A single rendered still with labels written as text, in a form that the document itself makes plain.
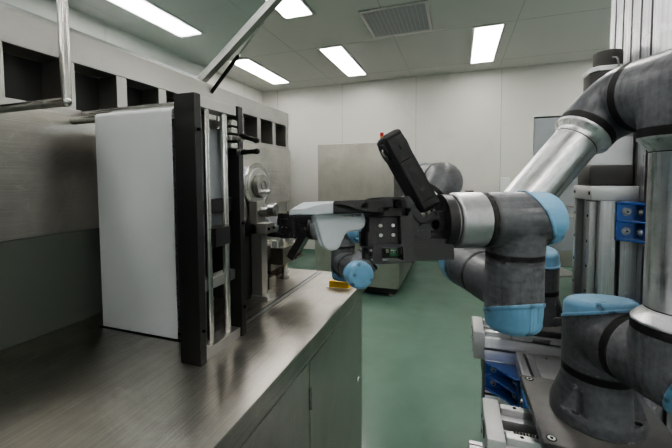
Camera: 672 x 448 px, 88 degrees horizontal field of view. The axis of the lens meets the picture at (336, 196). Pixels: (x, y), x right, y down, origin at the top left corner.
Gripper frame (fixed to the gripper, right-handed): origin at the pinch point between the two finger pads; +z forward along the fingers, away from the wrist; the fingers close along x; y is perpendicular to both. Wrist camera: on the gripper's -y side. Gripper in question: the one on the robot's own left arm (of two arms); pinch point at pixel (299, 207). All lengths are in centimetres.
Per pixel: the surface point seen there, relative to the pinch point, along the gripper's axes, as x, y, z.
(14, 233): 42, 2, 63
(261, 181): 67, -12, 10
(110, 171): 45, -12, 45
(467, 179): 436, -60, -255
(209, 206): 30.1, -2.2, 18.0
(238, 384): 23.0, 30.8, 11.1
